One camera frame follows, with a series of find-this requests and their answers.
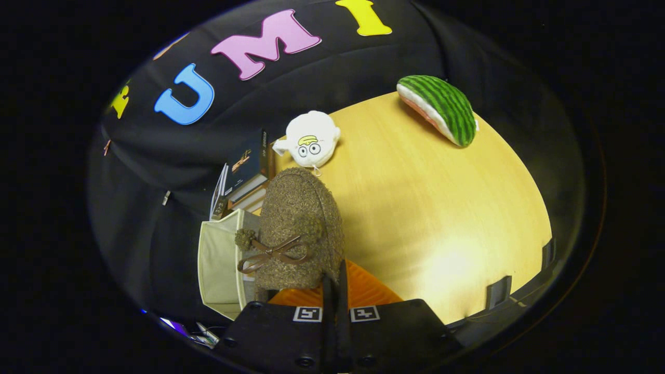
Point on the computer screen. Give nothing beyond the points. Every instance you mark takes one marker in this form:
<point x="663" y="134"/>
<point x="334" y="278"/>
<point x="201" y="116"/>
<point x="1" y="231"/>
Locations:
<point x="182" y="330"/>

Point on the watermelon slice plush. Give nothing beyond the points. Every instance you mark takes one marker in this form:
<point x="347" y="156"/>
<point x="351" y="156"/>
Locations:
<point x="447" y="104"/>

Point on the brown cover book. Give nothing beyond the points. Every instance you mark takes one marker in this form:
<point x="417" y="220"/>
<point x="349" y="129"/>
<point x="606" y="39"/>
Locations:
<point x="249" y="188"/>
<point x="252" y="202"/>

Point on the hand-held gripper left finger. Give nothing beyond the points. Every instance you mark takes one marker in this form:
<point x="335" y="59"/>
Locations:
<point x="329" y="337"/>

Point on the white plush toy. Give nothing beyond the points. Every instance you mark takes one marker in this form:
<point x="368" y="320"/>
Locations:
<point x="317" y="127"/>

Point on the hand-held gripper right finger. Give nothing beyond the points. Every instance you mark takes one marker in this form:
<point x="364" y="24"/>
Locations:
<point x="343" y="332"/>

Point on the brown fuzzy shoe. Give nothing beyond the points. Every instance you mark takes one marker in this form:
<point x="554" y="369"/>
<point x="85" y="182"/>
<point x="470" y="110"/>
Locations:
<point x="301" y="208"/>

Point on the black backdrop cloth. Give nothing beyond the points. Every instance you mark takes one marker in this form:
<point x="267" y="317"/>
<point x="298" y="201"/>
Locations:
<point x="363" y="67"/>

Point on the copper clip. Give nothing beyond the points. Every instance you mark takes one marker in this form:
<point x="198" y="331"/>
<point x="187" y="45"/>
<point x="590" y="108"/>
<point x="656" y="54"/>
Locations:
<point x="106" y="147"/>

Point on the white cover book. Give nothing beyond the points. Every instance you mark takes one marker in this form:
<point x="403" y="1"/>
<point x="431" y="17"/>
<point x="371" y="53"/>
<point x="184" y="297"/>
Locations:
<point x="218" y="200"/>

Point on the silver clip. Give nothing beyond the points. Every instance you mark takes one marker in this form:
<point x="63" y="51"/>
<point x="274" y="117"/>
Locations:
<point x="165" y="198"/>

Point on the grey fabric storage box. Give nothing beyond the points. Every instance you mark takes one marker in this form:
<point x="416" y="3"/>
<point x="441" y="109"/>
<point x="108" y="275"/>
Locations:
<point x="218" y="259"/>

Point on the dark blue book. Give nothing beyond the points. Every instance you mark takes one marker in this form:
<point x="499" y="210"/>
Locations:
<point x="247" y="161"/>

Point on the black table edge bracket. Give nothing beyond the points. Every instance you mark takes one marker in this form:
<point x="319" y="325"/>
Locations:
<point x="499" y="292"/>
<point x="548" y="254"/>

